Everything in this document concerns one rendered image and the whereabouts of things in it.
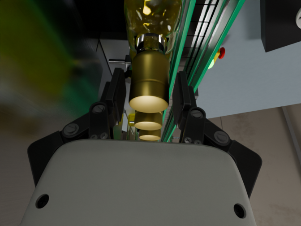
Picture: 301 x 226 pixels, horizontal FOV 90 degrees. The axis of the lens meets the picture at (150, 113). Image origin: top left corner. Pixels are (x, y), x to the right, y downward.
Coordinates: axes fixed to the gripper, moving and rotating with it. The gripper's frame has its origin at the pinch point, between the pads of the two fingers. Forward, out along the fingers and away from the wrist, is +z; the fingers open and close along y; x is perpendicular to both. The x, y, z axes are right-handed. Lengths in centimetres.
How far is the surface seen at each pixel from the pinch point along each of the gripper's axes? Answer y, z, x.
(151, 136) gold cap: 0.5, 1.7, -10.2
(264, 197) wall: 165, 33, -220
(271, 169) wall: 177, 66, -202
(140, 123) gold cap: -0.9, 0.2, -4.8
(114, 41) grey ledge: -10.6, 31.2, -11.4
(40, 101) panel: -11.8, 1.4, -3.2
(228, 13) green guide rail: 12.8, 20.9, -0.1
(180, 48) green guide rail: 5.9, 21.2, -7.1
